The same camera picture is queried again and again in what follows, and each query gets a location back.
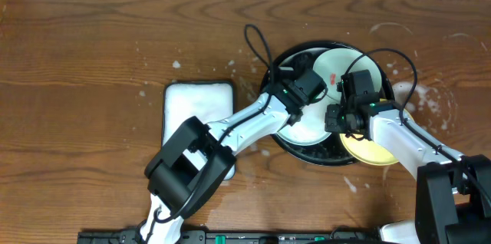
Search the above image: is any mint plate small red stain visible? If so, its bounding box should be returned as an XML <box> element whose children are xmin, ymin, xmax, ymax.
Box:
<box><xmin>313</xmin><ymin>48</ymin><xmax>382</xmax><ymax>102</ymax></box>

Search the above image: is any yellow plate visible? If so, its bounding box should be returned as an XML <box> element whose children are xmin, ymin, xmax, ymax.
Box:
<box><xmin>338</xmin><ymin>97</ymin><xmax>415</xmax><ymax>167</ymax></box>

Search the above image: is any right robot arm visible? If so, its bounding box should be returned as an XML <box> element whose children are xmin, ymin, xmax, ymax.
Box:
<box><xmin>325</xmin><ymin>94</ymin><xmax>490</xmax><ymax>243</ymax></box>

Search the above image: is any mint plate long red stain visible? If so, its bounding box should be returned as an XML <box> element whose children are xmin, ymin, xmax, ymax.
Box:
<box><xmin>276</xmin><ymin>97</ymin><xmax>337</xmax><ymax>146</ymax></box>

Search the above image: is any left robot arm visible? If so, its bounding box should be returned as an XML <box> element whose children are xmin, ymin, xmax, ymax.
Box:
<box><xmin>140</xmin><ymin>79</ymin><xmax>326</xmax><ymax>243</ymax></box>

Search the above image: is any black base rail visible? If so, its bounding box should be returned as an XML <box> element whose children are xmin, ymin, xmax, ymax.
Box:
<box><xmin>77</xmin><ymin>229</ymin><xmax>382</xmax><ymax>244</ymax></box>

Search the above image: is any black round tray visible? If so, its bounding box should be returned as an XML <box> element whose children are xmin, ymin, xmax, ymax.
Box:
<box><xmin>259</xmin><ymin>40</ymin><xmax>396</xmax><ymax>167</ymax></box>

